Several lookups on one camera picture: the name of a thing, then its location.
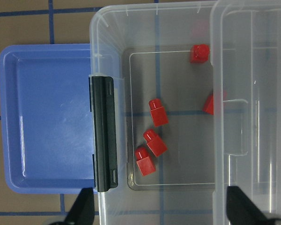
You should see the blue plastic tray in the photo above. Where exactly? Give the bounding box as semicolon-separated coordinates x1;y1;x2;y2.
0;44;95;194

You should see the red block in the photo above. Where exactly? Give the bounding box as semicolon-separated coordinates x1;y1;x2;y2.
135;147;156;176
143;129;167;157
202;91;214;116
148;98;169;127
190;44;210;63

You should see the clear plastic box lid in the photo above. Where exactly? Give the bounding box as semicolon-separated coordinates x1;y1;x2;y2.
210;0;281;225

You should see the black box latch handle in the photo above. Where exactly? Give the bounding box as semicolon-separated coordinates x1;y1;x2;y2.
89;76;118;192

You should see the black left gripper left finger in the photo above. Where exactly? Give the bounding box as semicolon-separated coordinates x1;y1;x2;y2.
64;187;94;225

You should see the clear plastic storage box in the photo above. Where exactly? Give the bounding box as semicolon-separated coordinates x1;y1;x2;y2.
89;0;281;225

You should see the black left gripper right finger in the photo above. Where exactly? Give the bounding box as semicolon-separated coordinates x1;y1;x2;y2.
226;186;273;225

